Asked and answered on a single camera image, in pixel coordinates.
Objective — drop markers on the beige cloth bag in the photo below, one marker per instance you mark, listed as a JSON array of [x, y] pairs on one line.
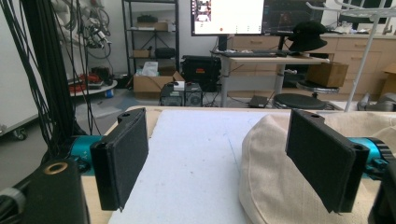
[[271, 174]]

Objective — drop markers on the black round stool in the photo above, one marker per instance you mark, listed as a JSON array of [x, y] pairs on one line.
[[299, 101]]

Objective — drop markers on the brown cardboard box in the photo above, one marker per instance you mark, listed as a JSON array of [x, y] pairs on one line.
[[327, 74]]

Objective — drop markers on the grey machine part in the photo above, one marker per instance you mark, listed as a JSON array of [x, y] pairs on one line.
[[378, 104]]

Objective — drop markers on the black metal shelf rack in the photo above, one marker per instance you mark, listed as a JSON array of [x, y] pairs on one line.
[[177, 37]]

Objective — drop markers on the bright computer monitor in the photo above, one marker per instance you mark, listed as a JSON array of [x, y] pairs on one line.
[[230, 17]]

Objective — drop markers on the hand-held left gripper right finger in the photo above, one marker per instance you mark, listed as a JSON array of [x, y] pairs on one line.
[[320, 155]]

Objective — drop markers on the wooden drawer cabinet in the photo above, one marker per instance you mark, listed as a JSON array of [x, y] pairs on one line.
[[351, 51]]

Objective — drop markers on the black bucket hat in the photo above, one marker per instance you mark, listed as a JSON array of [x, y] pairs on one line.
[[306, 35]]

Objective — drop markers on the white foam mat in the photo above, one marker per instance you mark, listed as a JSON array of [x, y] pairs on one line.
[[196, 161]]

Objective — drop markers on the white standing desk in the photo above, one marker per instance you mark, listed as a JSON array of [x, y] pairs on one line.
[[264, 60]]

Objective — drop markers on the open cardboard box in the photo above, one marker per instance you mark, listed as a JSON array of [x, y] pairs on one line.
[[149, 85]]

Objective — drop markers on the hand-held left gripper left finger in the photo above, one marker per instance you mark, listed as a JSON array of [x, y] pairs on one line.
[[120, 161]]

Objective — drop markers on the dark computer monitor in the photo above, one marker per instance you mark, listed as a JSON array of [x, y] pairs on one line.
[[280, 17]]

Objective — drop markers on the black equipment case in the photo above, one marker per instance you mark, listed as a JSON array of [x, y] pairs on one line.
[[200, 70]]

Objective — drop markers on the black keyboard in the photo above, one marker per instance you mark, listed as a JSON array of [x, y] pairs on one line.
[[252, 53]]

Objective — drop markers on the white metal rack stand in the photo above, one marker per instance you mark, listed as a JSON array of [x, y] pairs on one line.
[[362, 62]]

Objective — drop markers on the black electronic unit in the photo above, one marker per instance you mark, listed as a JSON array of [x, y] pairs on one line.
[[171, 96], [193, 95]]

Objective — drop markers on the white wheeled board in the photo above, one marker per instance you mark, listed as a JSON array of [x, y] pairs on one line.
[[15, 77]]

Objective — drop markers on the round white platform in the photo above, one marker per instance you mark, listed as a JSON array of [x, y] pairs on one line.
[[93, 88]]

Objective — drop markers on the flat black device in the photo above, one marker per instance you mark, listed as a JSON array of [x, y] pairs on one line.
[[258, 101]]

